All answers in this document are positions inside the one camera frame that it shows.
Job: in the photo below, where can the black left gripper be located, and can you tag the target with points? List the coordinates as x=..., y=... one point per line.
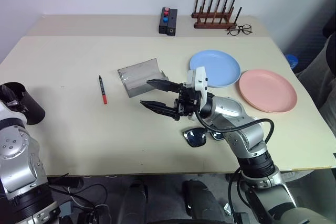
x=18, y=106

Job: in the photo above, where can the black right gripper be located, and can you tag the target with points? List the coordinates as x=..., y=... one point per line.
x=187, y=103

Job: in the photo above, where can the black cylindrical cup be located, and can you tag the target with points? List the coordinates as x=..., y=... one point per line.
x=34, y=106

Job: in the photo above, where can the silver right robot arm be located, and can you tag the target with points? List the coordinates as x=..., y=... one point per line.
x=236, y=113

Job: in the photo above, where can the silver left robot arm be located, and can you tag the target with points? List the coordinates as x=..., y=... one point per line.
x=18, y=153

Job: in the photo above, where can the open grey glasses case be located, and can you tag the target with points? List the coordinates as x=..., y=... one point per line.
x=139, y=77

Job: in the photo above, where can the black sunglasses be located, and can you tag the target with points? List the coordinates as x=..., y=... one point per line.
x=195, y=137

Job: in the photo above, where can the red and black marker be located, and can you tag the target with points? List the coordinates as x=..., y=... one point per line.
x=103, y=90

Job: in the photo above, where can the blue plate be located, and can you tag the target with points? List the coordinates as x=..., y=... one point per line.
x=218, y=64

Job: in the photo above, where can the black button box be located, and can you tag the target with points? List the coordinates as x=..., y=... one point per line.
x=172, y=23

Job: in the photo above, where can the black box with coloured buttons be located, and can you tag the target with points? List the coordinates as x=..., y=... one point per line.
x=164, y=22

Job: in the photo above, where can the brown wooden plate rack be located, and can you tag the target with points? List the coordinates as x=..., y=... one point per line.
x=215, y=22

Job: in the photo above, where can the dark thin-framed eyeglasses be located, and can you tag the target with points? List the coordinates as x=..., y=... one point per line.
x=240, y=30

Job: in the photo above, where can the pink plate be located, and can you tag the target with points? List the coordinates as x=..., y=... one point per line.
x=267, y=90

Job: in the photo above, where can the dark rounded shape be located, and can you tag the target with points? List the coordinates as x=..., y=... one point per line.
x=202, y=203
x=135, y=203

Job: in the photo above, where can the blue bottle cap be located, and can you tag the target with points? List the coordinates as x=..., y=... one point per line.
x=291, y=62

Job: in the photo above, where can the person's grey trouser leg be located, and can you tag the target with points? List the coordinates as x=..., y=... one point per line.
x=320, y=82

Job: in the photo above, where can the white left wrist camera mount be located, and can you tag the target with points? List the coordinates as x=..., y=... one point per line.
x=5, y=112

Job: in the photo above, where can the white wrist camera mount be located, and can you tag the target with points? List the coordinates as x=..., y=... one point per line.
x=5, y=112
x=198, y=79

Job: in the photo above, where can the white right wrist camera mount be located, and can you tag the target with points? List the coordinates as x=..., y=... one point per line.
x=198, y=79

